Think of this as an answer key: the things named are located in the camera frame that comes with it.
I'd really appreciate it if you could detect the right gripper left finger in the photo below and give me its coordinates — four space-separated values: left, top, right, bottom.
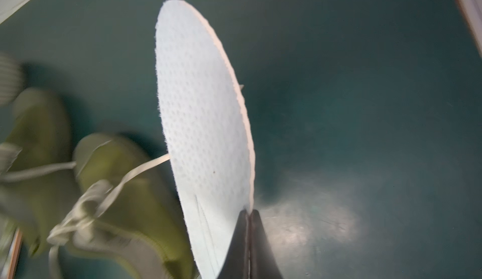
217 210 250 279

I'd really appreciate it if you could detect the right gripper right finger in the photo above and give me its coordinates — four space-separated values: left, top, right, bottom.
250 210 282 279

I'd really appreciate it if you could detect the olive green shoe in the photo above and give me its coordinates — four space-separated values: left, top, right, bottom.
48 133 199 278
1 88 79 257

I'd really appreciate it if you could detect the green table mat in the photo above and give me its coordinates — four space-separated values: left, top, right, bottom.
1 0 481 278

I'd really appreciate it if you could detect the striped ceramic cup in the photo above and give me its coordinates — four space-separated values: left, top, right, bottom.
1 52 25 106

